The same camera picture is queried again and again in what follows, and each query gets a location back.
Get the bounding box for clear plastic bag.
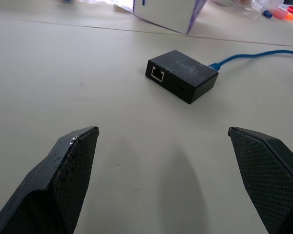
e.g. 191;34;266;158
212;0;291;24

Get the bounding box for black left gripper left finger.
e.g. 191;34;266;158
0;125;100;234

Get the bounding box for white and purple carton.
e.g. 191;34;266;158
132;0;207;36

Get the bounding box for black ethernet adapter box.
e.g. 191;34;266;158
145;49;219;105

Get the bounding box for blue Ethernet cable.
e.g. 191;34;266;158
207;49;293;73

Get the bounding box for pink and orange small items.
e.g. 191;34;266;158
270;7;293;22

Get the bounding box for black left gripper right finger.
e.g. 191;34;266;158
228;126;293;234

